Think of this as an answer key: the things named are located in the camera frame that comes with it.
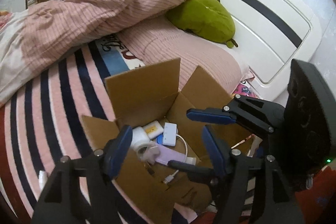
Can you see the green plush toy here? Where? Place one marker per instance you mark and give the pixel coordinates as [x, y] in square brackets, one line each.
[202, 16]

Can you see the pink grey duvet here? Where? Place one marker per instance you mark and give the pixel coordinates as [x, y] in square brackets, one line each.
[78, 16]

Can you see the pink ribbed pillow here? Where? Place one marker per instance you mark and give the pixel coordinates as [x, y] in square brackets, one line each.
[183, 56]

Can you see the striped pink blanket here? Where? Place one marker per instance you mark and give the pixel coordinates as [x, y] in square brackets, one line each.
[52, 121]

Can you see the white bed headboard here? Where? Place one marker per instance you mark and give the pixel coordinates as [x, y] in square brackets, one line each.
[262, 29]

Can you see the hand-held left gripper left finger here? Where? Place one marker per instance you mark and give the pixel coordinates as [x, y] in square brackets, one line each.
[120, 153]

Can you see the clear tape roll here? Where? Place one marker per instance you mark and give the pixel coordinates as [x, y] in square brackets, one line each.
[154, 153]

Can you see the white box with yellow label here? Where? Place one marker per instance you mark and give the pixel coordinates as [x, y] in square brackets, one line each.
[155, 129]

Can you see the light purple box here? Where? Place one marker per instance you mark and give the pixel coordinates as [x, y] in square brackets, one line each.
[170, 157]

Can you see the brown cardboard box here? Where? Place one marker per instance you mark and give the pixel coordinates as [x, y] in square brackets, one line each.
[147, 87]

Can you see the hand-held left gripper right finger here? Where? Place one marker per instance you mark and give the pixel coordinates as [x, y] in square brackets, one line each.
[212, 153]

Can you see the white small bottle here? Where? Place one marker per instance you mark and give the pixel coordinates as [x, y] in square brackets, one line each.
[139, 137]

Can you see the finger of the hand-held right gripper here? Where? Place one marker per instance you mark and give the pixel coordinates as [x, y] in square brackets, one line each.
[210, 116]
[191, 171]

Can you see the floral bed sheet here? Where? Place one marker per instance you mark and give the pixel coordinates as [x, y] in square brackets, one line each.
[246, 90]

